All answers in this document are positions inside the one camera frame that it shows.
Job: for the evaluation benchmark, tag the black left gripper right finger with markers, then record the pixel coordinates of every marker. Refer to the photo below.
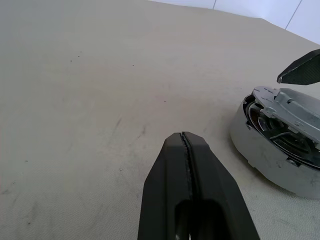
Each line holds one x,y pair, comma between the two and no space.
215,190

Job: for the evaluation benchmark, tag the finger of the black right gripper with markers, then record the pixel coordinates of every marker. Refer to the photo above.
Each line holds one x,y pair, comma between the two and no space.
303,70

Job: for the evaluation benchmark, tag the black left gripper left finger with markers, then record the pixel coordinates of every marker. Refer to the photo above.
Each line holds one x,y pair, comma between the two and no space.
165,190

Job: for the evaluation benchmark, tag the grey round motor housing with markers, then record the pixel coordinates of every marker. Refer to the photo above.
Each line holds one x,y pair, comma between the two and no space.
265,160

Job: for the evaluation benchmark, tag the beige table cover cloth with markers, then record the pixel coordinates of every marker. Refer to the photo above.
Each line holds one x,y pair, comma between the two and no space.
87,112

